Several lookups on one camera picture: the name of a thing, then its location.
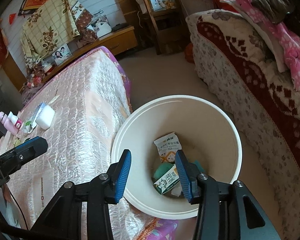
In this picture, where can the wooden chair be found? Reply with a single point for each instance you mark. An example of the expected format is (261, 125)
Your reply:
(162, 30)

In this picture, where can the pink insulated bottle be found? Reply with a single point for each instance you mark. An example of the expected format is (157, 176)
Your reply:
(8, 125)

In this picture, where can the black scissors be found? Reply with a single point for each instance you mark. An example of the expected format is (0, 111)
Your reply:
(99, 13)

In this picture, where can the green and white plastic bottle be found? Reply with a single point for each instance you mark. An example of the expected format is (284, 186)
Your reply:
(46, 117)

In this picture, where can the white supplement bottle pink label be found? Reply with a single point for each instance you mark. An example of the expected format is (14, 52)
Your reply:
(16, 120)

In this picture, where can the clutter of small packets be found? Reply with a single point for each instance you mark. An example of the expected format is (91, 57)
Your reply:
(37, 77)

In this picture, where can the brown garment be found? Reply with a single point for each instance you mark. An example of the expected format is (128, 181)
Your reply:
(270, 7)

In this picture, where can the wooden cabinet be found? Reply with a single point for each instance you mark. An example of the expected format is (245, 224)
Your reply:
(120, 40)

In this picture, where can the small red paper cutout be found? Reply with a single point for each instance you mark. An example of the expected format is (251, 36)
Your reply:
(12, 18)

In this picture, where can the white crumpled tissue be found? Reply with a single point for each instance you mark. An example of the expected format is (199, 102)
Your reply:
(177, 192)

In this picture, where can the sofa with maroon floral blanket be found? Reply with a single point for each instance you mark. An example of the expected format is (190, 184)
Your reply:
(240, 80)

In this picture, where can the orange white snack wrapper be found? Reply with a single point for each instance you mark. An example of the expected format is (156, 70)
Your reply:
(167, 146)

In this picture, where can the small white stick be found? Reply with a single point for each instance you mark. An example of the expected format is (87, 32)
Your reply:
(54, 99)

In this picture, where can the pink dotted garment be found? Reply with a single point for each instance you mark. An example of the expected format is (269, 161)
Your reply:
(290, 47)

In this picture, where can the orange item on floor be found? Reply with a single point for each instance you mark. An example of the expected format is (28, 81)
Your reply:
(189, 53)

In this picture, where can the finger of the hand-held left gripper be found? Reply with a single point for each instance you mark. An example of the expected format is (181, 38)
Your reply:
(32, 147)

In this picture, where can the white plastic bucket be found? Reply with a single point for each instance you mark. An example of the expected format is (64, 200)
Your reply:
(202, 130)

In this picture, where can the white cushion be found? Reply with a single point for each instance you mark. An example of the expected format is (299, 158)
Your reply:
(272, 47)

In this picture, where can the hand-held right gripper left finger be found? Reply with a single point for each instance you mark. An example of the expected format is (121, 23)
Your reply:
(122, 177)

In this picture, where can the framed couple photo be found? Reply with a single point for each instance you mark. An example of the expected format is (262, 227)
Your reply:
(62, 54)

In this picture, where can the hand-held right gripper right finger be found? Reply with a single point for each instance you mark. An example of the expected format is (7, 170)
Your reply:
(185, 177)

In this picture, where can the floral patterned cloth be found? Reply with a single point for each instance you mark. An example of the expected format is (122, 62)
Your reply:
(52, 27)

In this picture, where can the pink quilted mattress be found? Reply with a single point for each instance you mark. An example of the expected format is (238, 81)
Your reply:
(77, 120)

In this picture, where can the black remote control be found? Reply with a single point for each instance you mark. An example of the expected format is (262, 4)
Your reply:
(120, 26)

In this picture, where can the framed picture on chair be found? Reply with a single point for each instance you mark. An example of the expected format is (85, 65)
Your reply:
(162, 2)

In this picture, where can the wedding photo print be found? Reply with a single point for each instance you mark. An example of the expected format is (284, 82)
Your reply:
(100, 28)

